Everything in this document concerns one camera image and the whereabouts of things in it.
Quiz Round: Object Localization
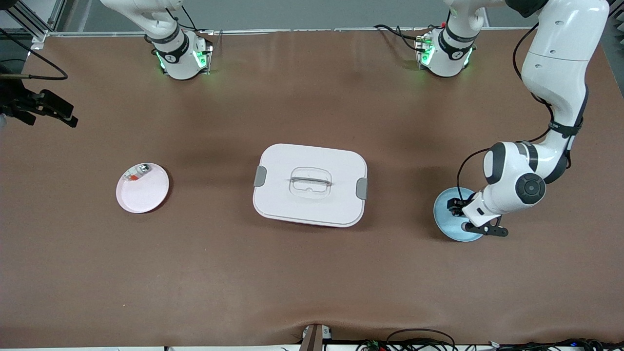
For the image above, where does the pink round plate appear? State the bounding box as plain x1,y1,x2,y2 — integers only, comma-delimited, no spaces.
116,162,170,214

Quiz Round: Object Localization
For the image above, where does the black cable loop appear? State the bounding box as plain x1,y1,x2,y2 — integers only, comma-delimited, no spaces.
356,328,459,351

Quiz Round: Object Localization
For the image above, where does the light blue round plate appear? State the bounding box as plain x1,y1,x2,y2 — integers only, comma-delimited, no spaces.
433,187,488,243

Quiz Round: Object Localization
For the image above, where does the white lidded storage box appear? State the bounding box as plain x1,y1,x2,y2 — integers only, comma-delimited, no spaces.
253,143,369,228

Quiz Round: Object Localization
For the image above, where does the small clear electrical component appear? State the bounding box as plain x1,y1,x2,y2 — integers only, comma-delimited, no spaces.
122,164,153,183

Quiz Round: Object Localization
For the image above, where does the silver table edge rail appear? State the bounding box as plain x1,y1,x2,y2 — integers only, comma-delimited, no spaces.
32,27,537,37

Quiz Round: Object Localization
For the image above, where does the black base cable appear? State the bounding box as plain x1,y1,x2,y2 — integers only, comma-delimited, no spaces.
165,5,215,36
373,23,429,53

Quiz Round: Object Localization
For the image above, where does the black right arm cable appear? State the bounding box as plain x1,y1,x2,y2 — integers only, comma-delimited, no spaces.
0,28,69,81

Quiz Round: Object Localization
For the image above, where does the brown bracket post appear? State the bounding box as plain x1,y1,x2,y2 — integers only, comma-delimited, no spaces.
298,323,333,351

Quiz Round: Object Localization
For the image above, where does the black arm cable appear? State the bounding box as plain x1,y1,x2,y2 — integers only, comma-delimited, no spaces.
456,22,559,203
0,28,69,81

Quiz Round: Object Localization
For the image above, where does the brown table mat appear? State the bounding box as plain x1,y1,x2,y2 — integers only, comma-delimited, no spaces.
0,29,624,348

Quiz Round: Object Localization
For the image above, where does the aluminium frame profile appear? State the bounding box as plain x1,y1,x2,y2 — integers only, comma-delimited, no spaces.
0,0,66,49

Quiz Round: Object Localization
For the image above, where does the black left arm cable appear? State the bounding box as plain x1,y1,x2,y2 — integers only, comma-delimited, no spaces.
456,22,559,203

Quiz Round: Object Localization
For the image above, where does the black cable bundle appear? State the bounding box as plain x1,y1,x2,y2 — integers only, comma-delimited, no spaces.
487,338,624,351

